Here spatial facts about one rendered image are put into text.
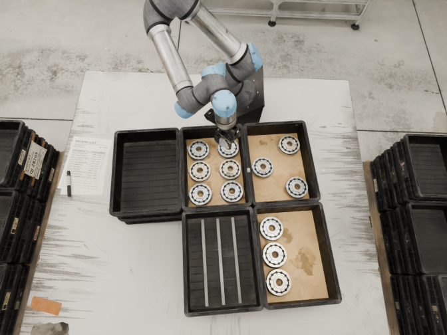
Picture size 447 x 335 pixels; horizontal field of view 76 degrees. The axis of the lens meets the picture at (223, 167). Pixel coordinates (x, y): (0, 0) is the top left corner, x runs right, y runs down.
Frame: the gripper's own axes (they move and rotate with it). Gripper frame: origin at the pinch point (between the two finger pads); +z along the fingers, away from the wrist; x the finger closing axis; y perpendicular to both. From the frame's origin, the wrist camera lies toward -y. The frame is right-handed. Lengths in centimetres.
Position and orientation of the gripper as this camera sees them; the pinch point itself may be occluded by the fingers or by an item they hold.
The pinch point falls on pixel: (224, 138)
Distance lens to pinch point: 125.2
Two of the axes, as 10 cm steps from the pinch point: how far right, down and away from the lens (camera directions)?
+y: 7.6, 6.1, -2.2
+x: 6.5, -7.4, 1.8
